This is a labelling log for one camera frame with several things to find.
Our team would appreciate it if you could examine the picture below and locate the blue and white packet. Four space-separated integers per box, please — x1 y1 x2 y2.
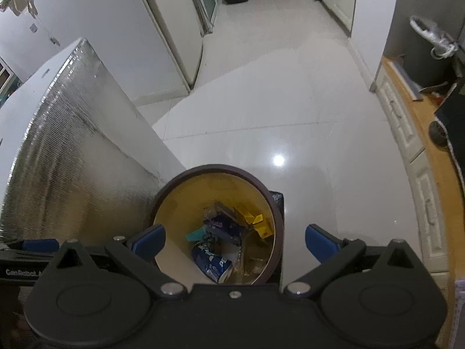
191 242 234 285

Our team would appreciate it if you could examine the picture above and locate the wooden countertop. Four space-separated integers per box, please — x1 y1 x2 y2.
381 56 465 285

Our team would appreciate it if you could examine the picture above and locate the dark grey trash can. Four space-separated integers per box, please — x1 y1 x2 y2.
403 15 459 94

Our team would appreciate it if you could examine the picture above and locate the round black object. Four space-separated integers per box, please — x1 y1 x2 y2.
429 121 453 148

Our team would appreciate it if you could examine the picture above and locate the yellow packet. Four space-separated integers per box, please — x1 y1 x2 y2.
234 207 275 241

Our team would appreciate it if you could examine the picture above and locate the hanging paper wall ornament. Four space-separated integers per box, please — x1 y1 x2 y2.
0 0 39 17

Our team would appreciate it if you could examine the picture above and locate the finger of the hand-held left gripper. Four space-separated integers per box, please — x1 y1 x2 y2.
5 239 60 261

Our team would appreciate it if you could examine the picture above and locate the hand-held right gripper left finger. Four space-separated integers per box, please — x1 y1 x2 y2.
54 224 187 296

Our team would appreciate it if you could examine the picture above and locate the grey flat book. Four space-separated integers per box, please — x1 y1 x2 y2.
390 60 424 102

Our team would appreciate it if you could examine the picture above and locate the brown-rimmed round trash bin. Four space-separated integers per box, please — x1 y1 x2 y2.
151 165 284 286

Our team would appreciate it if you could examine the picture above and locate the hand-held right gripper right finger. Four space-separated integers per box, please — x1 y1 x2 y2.
283 224 418 296

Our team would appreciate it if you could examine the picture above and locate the black cloth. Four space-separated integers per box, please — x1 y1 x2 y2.
434 80 465 190

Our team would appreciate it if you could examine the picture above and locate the white framed wall cabinet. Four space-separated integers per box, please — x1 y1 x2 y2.
0 56 23 107

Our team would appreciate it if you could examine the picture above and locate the white table with foil side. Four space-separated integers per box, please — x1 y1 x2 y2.
0 37 189 252

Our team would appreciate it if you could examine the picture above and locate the white refrigerator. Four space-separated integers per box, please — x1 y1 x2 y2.
131 0 205 90

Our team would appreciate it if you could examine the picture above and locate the white drawer cabinet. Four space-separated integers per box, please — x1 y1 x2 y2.
371 69 455 281

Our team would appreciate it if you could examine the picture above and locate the purple snack packet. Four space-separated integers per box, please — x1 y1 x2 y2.
203 214 241 238

